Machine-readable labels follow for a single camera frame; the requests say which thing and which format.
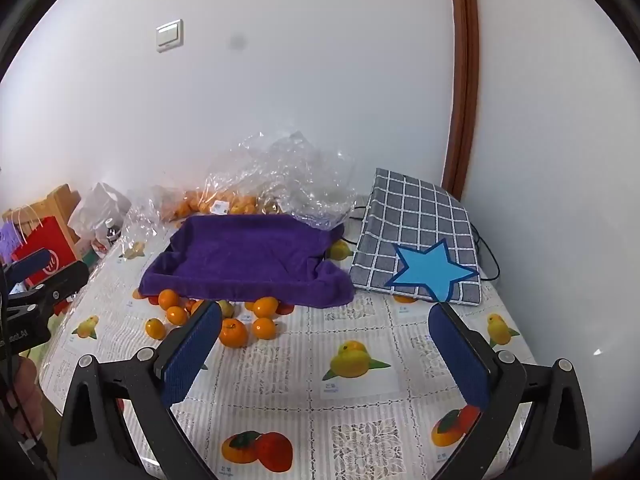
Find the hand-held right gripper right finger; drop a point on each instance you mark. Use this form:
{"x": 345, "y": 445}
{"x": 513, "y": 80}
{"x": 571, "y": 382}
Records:
{"x": 457, "y": 355}

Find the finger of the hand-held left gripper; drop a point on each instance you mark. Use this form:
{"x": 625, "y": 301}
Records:
{"x": 30, "y": 263}
{"x": 65, "y": 280}

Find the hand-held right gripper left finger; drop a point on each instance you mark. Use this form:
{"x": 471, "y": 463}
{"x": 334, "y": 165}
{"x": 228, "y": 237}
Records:
{"x": 195, "y": 350}

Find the small orange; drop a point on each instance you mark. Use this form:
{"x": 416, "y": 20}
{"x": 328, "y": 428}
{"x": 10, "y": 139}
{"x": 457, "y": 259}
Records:
{"x": 265, "y": 306}
{"x": 155, "y": 328}
{"x": 168, "y": 299}
{"x": 264, "y": 328}
{"x": 176, "y": 315}

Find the large orange with green stem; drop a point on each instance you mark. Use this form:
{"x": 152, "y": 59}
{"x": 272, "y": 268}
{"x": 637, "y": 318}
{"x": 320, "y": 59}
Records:
{"x": 234, "y": 332}

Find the purple towel covered tray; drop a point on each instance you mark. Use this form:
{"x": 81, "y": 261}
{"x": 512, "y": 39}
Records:
{"x": 240, "y": 255}

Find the person's left hand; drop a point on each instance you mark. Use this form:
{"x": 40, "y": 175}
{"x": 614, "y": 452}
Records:
{"x": 25, "y": 395}

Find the red paper bag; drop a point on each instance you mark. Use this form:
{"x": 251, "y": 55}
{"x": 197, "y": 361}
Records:
{"x": 55, "y": 245}

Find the purple paper bag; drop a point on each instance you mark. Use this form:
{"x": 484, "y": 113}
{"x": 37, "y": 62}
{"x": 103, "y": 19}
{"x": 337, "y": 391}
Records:
{"x": 9, "y": 240}

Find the dark bottle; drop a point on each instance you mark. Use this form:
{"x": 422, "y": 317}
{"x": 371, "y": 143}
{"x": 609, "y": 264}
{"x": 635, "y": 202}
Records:
{"x": 111, "y": 232}

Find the white plastic bag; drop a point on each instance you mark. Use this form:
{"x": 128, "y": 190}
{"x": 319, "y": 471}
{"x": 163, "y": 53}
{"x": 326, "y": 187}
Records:
{"x": 100, "y": 205}

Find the small clear plastic bag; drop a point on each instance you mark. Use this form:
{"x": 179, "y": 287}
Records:
{"x": 145, "y": 215}

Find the grey checked bag blue star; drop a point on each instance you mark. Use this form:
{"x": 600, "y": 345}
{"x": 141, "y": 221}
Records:
{"x": 415, "y": 220}

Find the heap of bagged oranges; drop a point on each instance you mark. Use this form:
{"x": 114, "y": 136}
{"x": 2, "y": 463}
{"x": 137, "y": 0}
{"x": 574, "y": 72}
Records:
{"x": 200, "y": 205}

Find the crumpled clear plastic bag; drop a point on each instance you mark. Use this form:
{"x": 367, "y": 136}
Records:
{"x": 285, "y": 180}

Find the white light switch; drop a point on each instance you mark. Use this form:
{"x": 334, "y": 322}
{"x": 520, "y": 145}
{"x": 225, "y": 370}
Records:
{"x": 169, "y": 36}

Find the brown wooden door frame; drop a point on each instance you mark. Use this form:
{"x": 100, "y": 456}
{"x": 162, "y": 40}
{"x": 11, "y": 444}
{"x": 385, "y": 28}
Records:
{"x": 462, "y": 60}

